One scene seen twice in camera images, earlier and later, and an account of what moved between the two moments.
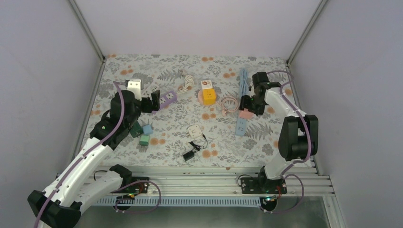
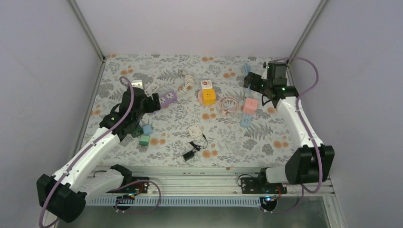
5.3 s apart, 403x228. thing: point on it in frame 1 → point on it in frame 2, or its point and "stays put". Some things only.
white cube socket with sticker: x=206 y=84 stays put
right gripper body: x=255 y=105 → x=254 y=86
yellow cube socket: x=209 y=96 stays put
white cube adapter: x=195 y=131 stays put
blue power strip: x=241 y=126 → x=245 y=120
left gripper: x=148 y=108 stays put
